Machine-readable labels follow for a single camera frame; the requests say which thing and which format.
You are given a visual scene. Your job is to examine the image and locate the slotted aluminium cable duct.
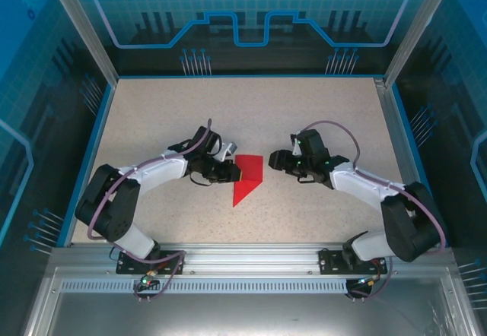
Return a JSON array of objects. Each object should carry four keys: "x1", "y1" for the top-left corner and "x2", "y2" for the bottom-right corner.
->
[{"x1": 60, "y1": 279, "x2": 353, "y2": 295}]

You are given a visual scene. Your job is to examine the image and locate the red cloth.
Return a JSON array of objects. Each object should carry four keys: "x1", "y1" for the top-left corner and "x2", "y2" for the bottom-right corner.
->
[{"x1": 231, "y1": 154, "x2": 265, "y2": 208}]

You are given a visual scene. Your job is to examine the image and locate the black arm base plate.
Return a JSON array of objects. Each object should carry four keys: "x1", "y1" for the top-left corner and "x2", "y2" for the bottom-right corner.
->
[
  {"x1": 318, "y1": 248, "x2": 390, "y2": 275},
  {"x1": 116, "y1": 249, "x2": 186, "y2": 275}
]

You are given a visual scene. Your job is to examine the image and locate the aluminium side rail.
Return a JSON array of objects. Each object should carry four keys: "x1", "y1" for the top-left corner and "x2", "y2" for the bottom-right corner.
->
[{"x1": 374, "y1": 78, "x2": 434, "y2": 246}]

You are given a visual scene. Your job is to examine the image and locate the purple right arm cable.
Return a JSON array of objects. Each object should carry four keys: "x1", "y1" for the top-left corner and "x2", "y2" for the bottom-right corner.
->
[{"x1": 304, "y1": 119, "x2": 447, "y2": 303}]

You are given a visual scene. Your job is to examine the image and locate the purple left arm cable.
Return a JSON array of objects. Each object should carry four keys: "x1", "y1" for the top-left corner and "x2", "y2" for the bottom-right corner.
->
[{"x1": 88, "y1": 119, "x2": 212, "y2": 303}]

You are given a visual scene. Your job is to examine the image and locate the aluminium mounting rail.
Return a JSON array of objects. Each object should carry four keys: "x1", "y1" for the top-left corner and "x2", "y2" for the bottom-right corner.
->
[{"x1": 49, "y1": 242, "x2": 456, "y2": 276}]

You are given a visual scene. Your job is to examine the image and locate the aluminium frame post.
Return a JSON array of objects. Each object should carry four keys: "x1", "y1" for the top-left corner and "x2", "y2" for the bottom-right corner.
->
[
  {"x1": 42, "y1": 0, "x2": 119, "y2": 86},
  {"x1": 384, "y1": 0, "x2": 460, "y2": 88}
]

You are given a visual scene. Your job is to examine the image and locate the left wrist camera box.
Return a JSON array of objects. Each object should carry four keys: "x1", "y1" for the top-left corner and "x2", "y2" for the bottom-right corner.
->
[{"x1": 217, "y1": 141, "x2": 239, "y2": 162}]

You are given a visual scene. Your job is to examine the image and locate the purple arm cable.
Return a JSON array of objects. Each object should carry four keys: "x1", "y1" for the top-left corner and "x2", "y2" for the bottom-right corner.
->
[
  {"x1": 304, "y1": 119, "x2": 447, "y2": 303},
  {"x1": 88, "y1": 119, "x2": 212, "y2": 303}
]

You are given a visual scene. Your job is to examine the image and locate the cable connector with green light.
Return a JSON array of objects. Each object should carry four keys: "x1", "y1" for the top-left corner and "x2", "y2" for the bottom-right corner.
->
[
  {"x1": 137, "y1": 270, "x2": 160, "y2": 290},
  {"x1": 355, "y1": 274, "x2": 381, "y2": 290}
]

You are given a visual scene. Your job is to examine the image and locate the metal shelf panel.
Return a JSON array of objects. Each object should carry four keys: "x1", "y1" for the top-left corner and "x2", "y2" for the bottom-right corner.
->
[{"x1": 21, "y1": 267, "x2": 479, "y2": 336}]

